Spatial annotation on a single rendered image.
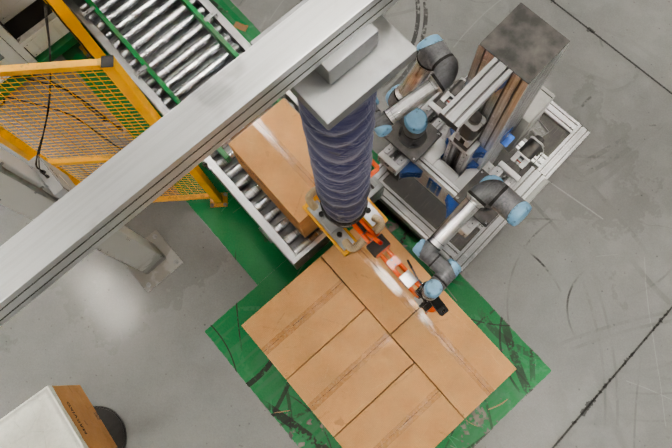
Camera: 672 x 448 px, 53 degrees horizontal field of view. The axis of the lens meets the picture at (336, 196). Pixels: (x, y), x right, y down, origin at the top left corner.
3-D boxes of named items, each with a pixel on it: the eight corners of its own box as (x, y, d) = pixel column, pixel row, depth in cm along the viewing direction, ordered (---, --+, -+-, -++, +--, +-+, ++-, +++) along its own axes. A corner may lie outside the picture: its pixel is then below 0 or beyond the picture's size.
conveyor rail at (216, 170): (71, 11, 453) (59, -4, 434) (77, 7, 453) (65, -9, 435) (293, 266, 403) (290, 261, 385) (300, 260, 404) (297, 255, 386)
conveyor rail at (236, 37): (148, -46, 462) (139, -63, 444) (154, -50, 463) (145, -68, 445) (374, 196, 413) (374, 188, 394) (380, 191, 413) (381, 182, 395)
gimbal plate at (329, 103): (252, 51, 174) (249, 41, 169) (339, -19, 178) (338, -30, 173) (328, 132, 167) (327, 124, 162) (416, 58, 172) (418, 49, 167)
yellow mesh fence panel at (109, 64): (100, 214, 458) (-106, 87, 255) (101, 200, 460) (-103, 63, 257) (227, 206, 456) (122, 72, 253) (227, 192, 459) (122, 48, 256)
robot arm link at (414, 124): (410, 143, 344) (412, 134, 330) (396, 122, 347) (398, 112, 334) (430, 131, 345) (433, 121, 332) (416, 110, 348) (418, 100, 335)
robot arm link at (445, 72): (469, 78, 306) (381, 140, 315) (456, 60, 309) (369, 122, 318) (467, 71, 295) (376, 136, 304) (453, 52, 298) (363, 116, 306)
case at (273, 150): (240, 165, 406) (227, 143, 367) (290, 123, 411) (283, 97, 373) (305, 238, 393) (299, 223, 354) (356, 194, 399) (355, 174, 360)
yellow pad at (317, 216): (301, 207, 345) (301, 205, 340) (316, 195, 346) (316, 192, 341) (345, 257, 337) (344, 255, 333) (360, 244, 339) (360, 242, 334)
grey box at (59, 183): (58, 181, 310) (27, 161, 281) (67, 173, 310) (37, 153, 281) (83, 212, 305) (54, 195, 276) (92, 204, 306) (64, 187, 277)
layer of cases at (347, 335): (251, 329, 420) (240, 325, 382) (370, 226, 435) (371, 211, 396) (381, 485, 395) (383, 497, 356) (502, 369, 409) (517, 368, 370)
